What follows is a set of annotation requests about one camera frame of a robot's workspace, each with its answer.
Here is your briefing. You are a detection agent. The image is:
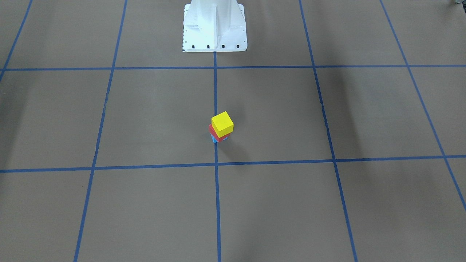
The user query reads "blue block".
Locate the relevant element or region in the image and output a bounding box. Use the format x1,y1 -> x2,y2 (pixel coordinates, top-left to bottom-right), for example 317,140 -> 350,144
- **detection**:
210,134 -> 229,143

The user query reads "white pedestal column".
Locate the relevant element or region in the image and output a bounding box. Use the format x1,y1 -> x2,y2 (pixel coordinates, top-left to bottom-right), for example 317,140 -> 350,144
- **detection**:
182,0 -> 248,52

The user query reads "yellow block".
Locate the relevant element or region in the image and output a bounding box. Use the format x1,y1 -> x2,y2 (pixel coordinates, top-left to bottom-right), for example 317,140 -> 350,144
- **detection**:
211,111 -> 234,138

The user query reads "red block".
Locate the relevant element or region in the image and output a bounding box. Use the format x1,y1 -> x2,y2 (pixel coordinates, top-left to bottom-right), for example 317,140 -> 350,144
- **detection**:
209,124 -> 230,138

